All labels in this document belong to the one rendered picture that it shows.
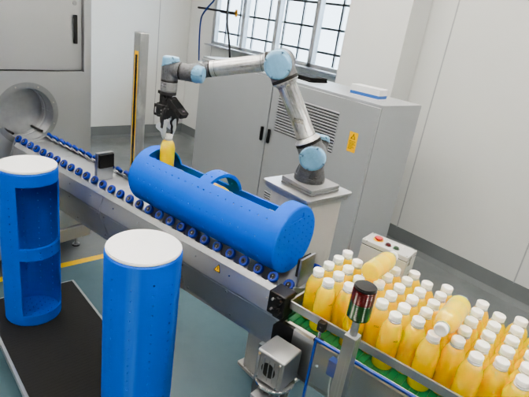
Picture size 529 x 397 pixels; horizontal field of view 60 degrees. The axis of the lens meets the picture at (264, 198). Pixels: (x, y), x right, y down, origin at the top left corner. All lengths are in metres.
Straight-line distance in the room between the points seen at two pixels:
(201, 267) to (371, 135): 1.72
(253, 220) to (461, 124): 2.91
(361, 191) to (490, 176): 1.31
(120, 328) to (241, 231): 0.57
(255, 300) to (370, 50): 3.12
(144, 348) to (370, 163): 2.10
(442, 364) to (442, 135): 3.12
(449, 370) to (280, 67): 1.26
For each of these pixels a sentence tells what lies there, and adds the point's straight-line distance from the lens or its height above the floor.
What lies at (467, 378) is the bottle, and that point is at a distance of 1.49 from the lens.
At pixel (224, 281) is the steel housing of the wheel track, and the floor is 0.85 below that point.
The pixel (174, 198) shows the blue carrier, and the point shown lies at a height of 1.10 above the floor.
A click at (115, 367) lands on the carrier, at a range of 1.94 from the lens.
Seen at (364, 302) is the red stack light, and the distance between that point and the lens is 1.26.
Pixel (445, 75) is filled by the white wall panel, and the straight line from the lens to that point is 4.43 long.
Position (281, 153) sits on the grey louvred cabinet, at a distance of 3.87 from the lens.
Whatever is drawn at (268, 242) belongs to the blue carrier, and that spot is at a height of 1.11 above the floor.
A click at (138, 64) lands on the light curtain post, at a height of 1.53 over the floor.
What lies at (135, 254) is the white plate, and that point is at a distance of 1.71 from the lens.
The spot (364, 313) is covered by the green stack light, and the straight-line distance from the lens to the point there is 1.28.
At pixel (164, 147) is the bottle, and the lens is 2.17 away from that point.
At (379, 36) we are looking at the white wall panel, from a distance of 4.46.
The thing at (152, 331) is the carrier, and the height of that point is 0.75.
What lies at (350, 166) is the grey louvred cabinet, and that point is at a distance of 3.39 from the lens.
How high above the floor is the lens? 1.88
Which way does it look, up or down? 21 degrees down
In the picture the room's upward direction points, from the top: 9 degrees clockwise
